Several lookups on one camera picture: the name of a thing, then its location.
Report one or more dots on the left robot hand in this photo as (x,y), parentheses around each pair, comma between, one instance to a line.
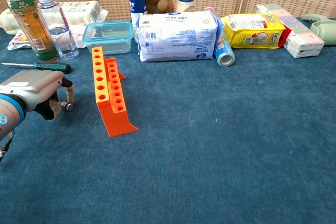
(36,85)

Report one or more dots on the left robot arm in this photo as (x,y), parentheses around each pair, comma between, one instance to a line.
(8,119)

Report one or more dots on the large green black screwdriver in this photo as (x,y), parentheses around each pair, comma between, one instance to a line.
(52,66)

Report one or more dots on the orange test tube rack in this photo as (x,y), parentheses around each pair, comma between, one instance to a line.
(115,121)

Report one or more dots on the white red printed packet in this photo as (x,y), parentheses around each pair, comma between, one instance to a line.
(18,40)

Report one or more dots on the clear water bottle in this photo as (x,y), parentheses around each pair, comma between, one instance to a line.
(61,40)

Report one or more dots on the green tea bottle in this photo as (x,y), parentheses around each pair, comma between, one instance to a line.
(31,24)

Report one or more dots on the pink white snack bag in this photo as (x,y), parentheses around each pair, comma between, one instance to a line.
(77,33)

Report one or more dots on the white toilet paper pack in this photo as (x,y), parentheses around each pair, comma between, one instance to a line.
(78,11)

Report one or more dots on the clear container teal lid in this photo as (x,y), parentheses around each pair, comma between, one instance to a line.
(107,35)

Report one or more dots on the blue white spray can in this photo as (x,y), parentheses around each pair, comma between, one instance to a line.
(136,1)

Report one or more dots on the white wet wipes pack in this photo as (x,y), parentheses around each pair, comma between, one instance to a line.
(178,37)

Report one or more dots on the blue plastic wrap roll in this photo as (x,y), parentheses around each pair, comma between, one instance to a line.
(224,54)

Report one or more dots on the yellow snack bag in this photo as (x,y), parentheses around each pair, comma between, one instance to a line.
(254,35)

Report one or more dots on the pastel tissue box stack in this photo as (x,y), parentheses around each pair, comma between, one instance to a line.
(302,40)

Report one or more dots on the green lint roller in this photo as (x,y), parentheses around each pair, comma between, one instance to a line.
(325,28)

